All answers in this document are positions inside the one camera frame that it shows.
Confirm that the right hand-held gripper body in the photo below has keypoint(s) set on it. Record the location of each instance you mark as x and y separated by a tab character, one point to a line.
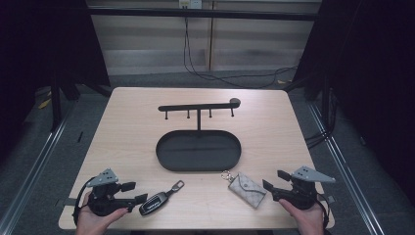
301	191

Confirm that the person's right hand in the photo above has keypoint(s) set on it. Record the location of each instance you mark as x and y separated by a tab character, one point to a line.
305	218

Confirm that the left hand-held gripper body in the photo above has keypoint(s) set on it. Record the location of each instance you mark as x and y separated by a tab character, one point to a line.
104	196

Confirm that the metal floor rail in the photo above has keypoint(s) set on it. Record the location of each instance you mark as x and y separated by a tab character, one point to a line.
29	182
345	173

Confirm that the grey patterned key pouch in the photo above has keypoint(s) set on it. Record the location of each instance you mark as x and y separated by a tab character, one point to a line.
248	191

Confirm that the black horizontal bar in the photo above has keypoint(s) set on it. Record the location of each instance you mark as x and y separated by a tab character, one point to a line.
202	14

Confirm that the black key rack with tray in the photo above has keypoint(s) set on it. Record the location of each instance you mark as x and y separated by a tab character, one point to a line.
198	151

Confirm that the black car key fob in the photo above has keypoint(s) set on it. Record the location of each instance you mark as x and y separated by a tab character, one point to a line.
155	204

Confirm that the yellow floor scrap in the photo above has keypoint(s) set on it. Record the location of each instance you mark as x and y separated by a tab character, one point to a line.
44	103

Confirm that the person's left hand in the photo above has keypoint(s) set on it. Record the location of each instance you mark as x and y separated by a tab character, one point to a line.
94	222

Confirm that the grey tape strip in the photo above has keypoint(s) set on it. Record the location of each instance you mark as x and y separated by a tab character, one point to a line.
67	201
328	198

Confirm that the black curtain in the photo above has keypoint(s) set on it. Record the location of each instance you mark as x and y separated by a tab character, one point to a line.
375	81
42	42

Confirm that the black metal stand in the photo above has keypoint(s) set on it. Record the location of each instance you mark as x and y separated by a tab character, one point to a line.
56	107

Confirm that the white wall outlet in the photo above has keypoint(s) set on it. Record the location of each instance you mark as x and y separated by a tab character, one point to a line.
190	3

